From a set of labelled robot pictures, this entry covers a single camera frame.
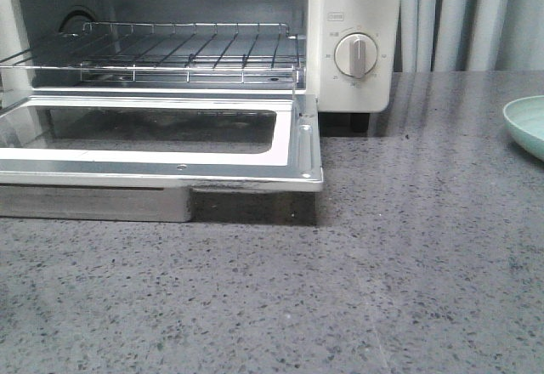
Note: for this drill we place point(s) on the light green plate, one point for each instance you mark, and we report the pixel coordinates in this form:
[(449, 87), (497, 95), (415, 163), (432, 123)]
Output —
[(524, 121)]

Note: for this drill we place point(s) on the grey pleated curtain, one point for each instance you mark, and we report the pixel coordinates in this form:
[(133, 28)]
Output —
[(469, 35)]

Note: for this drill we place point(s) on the glass oven door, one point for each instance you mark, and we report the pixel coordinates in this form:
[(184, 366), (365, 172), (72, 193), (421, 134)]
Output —
[(139, 156)]

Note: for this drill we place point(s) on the metal wire oven rack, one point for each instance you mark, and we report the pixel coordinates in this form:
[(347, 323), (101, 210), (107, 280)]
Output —
[(194, 55)]

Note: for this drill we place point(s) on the white Toshiba toaster oven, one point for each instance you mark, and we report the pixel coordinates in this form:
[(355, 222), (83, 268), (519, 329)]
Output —
[(324, 23)]

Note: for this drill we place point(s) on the lower timer knob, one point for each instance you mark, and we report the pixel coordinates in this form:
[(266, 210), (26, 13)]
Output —
[(356, 55)]

